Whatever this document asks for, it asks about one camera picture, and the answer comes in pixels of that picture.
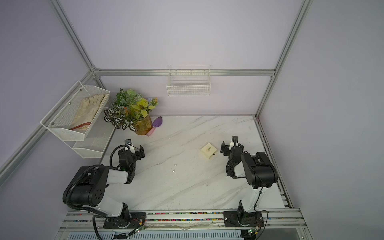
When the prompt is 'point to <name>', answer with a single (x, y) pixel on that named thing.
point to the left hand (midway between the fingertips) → (133, 148)
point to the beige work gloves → (88, 108)
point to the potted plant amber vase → (131, 112)
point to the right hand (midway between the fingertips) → (232, 144)
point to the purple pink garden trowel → (156, 123)
